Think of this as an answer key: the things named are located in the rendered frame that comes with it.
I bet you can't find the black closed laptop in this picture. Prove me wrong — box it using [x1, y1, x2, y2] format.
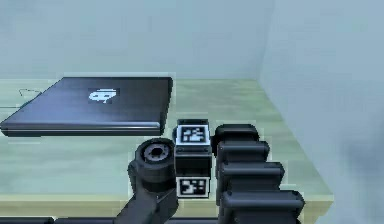
[0, 76, 174, 138]

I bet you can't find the pale green table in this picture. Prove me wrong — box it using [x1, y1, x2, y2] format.
[0, 78, 335, 224]

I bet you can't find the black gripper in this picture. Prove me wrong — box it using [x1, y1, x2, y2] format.
[113, 137, 180, 224]

